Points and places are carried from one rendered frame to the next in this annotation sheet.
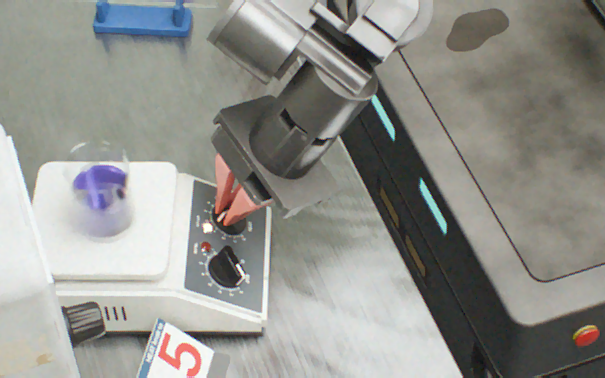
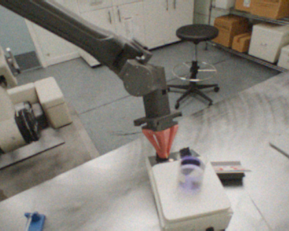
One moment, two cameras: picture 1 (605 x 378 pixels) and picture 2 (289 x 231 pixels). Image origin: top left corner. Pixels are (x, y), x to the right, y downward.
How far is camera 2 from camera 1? 0.98 m
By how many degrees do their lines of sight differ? 65
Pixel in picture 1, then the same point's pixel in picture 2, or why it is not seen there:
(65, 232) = (203, 194)
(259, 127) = (160, 108)
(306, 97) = (163, 77)
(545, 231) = not seen: hidden behind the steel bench
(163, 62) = (61, 222)
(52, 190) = (182, 208)
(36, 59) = not seen: outside the picture
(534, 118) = (41, 179)
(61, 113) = not seen: outside the picture
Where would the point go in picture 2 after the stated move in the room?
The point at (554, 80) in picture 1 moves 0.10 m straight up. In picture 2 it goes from (27, 175) to (18, 162)
